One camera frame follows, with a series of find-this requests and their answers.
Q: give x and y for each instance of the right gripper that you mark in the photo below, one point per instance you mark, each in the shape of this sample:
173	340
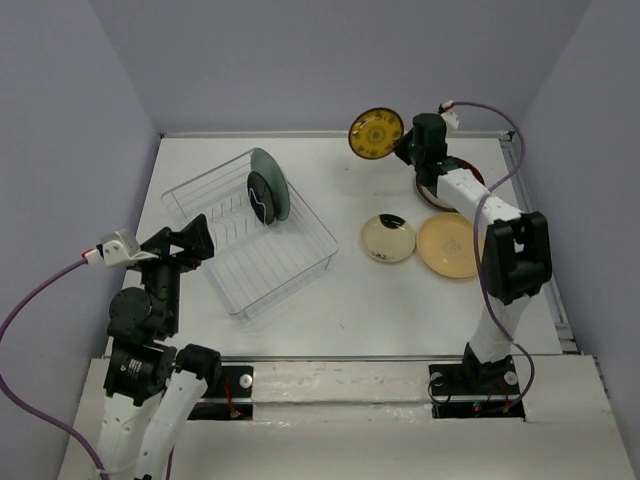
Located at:
400	149

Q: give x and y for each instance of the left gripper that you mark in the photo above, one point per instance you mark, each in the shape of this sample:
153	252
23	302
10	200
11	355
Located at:
196	235

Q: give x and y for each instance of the yellow patterned plate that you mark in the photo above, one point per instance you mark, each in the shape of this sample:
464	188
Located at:
374	133

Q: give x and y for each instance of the beige bear plate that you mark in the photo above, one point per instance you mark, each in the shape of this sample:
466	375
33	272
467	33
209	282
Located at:
445	244

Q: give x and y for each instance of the black glossy plate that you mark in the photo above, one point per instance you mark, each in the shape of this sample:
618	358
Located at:
261	198

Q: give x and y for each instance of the cream and black plate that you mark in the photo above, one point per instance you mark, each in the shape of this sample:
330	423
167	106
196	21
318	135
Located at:
388	238

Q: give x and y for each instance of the teal floral plate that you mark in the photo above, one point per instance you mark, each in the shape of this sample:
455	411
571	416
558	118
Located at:
265	164

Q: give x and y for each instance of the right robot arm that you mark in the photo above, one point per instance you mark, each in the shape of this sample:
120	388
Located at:
511	253

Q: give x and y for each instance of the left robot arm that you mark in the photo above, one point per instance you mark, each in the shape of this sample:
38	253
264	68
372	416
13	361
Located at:
151	387

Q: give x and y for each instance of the red rimmed plate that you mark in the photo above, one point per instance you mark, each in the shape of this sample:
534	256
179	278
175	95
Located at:
429	197

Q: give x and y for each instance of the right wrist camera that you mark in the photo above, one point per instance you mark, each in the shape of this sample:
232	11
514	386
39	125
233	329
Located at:
448	114

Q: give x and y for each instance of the white wire dish rack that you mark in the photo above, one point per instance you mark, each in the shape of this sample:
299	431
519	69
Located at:
255	266

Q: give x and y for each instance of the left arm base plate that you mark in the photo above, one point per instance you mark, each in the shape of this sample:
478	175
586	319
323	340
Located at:
230	399

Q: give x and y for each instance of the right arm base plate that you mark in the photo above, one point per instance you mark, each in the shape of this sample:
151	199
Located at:
475	395

